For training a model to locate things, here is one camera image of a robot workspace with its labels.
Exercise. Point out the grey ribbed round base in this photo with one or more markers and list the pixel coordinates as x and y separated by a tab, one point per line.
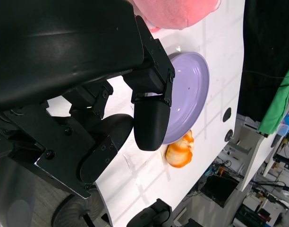
73	210

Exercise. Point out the light blue plastic item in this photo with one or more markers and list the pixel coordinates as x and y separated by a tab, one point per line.
286	124

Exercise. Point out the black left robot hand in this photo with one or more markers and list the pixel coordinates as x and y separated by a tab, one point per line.
64	59

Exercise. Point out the pink plush pig doll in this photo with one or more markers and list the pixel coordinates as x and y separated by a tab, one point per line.
172	11

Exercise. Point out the black equipment box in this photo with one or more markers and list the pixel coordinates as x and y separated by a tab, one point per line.
218	190

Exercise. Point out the black backdrop curtain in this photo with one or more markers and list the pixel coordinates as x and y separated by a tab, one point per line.
265	35

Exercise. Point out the green cloth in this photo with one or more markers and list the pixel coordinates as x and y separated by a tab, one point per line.
280	104

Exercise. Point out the black table grommet hole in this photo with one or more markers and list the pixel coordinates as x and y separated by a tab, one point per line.
227	114

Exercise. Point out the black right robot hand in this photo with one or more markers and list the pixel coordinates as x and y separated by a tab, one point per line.
149	215

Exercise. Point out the lavender plastic plate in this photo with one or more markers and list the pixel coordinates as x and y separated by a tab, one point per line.
189	94

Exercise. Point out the orange white striped bun toy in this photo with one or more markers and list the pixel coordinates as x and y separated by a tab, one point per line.
181	152

